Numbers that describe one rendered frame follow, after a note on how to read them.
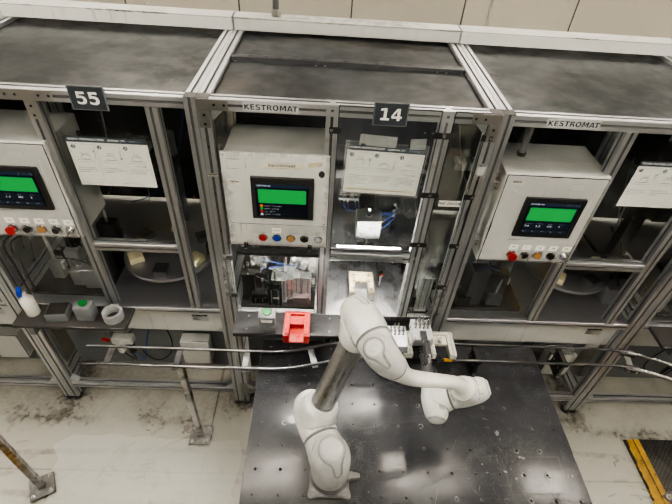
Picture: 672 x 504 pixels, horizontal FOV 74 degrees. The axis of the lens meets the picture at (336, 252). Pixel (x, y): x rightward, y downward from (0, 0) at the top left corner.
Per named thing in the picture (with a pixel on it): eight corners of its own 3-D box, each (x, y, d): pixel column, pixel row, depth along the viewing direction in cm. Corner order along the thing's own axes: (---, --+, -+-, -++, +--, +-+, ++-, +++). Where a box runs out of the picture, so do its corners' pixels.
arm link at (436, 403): (424, 397, 202) (452, 389, 198) (430, 430, 190) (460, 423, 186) (415, 385, 195) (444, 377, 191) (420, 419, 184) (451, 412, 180)
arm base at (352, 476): (360, 501, 187) (361, 495, 183) (306, 500, 186) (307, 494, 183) (358, 457, 201) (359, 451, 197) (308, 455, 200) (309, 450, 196)
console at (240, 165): (229, 248, 197) (217, 154, 166) (240, 209, 218) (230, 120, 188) (325, 252, 198) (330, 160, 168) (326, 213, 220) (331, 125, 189)
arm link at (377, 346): (416, 367, 153) (397, 337, 163) (397, 349, 140) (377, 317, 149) (384, 389, 155) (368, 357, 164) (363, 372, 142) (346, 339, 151)
